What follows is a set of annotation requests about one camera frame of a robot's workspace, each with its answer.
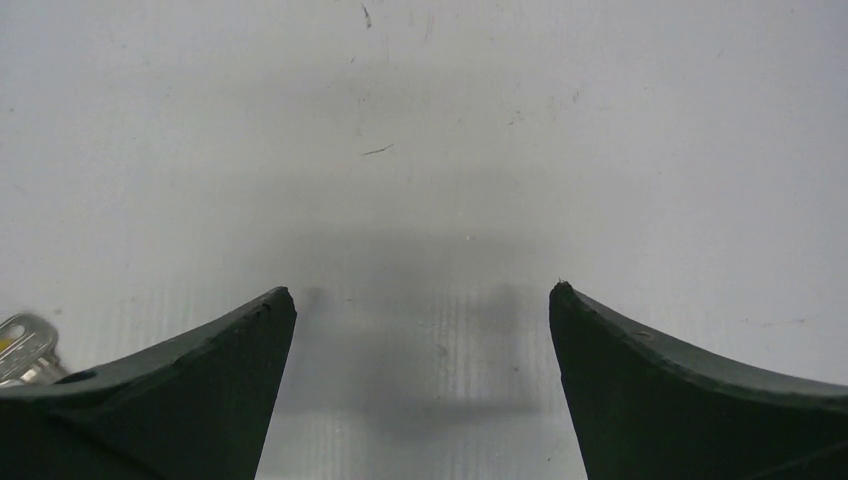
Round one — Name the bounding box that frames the yellow tagged key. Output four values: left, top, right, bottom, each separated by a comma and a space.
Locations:
1, 312, 70, 388

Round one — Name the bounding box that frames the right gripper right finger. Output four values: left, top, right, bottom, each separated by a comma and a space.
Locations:
549, 282, 847, 479

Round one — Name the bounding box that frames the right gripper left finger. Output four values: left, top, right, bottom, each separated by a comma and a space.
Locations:
1, 287, 297, 480

